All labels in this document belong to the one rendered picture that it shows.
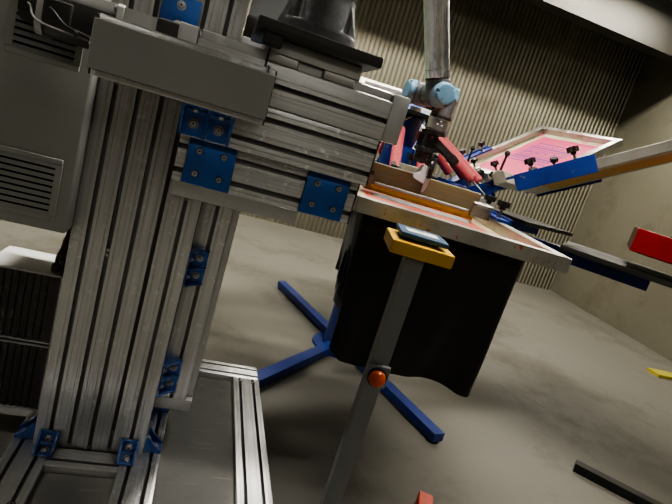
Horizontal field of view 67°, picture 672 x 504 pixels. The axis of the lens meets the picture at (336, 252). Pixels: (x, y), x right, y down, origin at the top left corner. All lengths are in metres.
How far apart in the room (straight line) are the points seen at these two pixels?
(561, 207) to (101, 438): 6.18
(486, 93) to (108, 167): 5.37
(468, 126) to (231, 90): 5.40
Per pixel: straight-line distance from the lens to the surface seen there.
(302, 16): 0.98
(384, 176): 1.80
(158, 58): 0.84
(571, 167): 2.18
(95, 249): 1.22
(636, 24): 6.01
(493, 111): 6.26
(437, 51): 1.65
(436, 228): 1.25
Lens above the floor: 1.11
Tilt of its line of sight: 13 degrees down
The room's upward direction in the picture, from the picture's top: 17 degrees clockwise
